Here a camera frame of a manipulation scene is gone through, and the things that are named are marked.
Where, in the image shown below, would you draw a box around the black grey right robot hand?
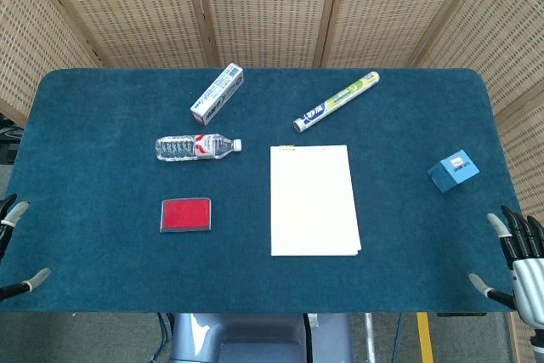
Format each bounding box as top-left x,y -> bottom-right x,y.
468,205 -> 544,338

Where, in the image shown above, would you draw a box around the black grey left robot hand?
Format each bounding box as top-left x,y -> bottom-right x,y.
0,193 -> 53,303

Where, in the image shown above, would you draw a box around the white lined notepad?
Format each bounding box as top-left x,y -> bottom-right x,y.
269,145 -> 363,258

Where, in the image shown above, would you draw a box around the black floor equipment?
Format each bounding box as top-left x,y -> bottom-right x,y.
0,114 -> 23,156

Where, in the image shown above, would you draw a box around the blue velvet table cloth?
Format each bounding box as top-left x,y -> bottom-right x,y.
0,67 -> 524,315

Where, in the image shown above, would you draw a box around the small blue cardboard box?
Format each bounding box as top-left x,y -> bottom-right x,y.
426,149 -> 481,194

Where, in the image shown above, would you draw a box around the red stamp ink pad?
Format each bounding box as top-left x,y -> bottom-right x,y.
159,197 -> 213,234

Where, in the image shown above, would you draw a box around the clear plastic water bottle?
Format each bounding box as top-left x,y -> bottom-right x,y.
154,133 -> 243,163

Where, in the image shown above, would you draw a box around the white blue toothpaste box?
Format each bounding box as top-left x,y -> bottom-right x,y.
190,62 -> 246,127

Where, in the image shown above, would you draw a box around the plastic wrap roll tube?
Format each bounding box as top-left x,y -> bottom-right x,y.
292,71 -> 382,133

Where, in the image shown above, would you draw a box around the grey robot torso base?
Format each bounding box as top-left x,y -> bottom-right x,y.
169,313 -> 354,363

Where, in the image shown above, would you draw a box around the woven bamboo folding screen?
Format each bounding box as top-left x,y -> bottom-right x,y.
0,0 -> 544,363

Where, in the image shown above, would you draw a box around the blue cable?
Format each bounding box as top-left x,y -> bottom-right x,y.
394,313 -> 403,363
157,313 -> 173,358

